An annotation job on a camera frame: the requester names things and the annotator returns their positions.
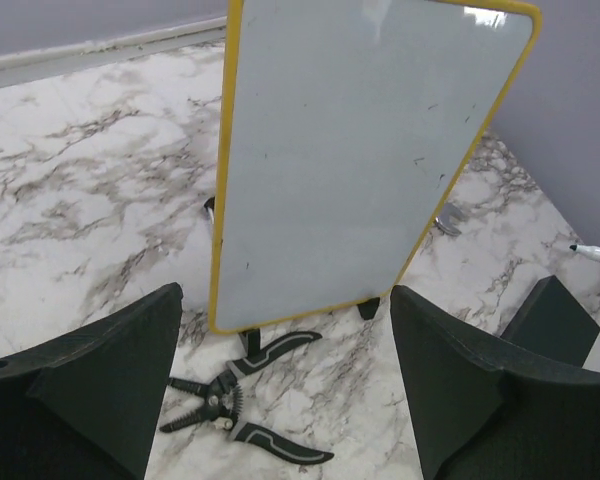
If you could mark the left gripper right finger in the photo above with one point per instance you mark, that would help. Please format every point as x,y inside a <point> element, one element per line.
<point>484,408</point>

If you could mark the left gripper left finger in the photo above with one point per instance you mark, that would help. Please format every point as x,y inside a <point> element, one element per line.
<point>85,405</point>

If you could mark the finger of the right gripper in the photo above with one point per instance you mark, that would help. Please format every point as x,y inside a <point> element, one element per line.
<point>553,324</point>

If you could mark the yellow framed whiteboard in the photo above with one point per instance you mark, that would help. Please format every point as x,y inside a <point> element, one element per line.
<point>344,126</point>

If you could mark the silver wrench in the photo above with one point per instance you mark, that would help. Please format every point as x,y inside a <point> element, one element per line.
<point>447,218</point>

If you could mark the yellow utility knife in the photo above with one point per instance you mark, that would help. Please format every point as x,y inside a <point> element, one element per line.
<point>209,208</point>

